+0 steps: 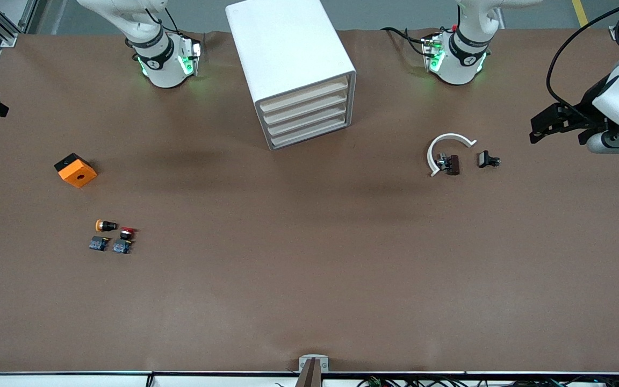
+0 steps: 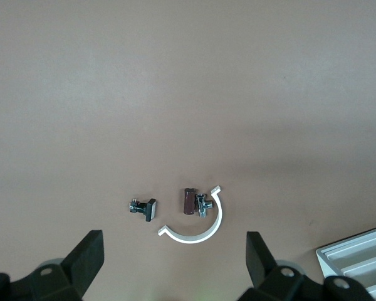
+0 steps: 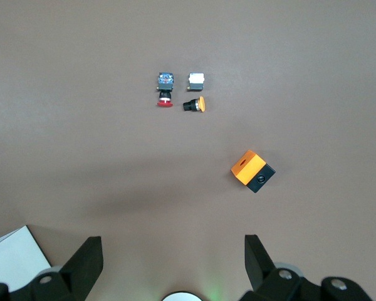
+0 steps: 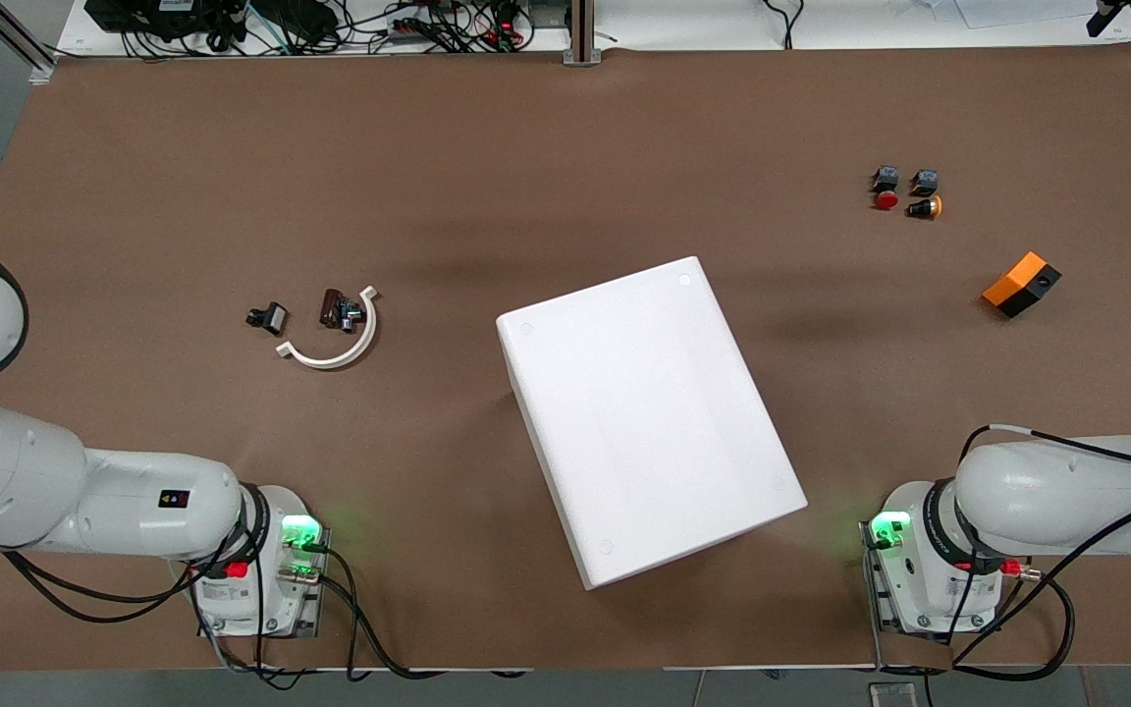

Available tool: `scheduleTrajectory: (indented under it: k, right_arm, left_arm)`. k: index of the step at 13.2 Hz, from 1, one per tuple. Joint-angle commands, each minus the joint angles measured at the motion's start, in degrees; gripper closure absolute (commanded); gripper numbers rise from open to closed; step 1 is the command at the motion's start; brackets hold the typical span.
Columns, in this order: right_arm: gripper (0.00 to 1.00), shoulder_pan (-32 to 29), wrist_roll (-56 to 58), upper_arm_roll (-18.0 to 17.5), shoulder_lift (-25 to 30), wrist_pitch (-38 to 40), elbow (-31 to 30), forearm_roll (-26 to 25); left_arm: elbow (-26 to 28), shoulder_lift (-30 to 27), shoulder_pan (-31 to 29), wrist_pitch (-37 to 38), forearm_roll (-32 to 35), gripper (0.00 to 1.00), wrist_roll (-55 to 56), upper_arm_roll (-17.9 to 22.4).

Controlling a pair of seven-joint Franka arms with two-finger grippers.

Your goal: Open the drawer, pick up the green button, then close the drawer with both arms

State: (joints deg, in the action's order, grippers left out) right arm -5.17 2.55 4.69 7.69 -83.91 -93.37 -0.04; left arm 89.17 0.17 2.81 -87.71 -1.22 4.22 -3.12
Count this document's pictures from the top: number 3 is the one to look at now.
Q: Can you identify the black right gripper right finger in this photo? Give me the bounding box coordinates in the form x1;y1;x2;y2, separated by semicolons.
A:
241;234;372;301

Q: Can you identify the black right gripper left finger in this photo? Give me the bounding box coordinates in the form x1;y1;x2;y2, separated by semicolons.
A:
0;236;104;301

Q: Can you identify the red mushroom push button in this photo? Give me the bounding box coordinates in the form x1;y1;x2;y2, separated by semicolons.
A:
156;90;174;108

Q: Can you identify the orange push button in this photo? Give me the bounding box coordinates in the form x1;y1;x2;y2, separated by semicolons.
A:
182;96;206;113

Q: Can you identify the orange and black switch box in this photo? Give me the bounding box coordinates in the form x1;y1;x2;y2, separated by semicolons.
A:
231;149;276;194

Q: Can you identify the white drawer cabinet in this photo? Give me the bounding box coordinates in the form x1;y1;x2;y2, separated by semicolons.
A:
0;224;53;292

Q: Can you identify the blue contact block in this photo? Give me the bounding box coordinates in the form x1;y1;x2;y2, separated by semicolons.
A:
187;72;206;92
157;72;175;92

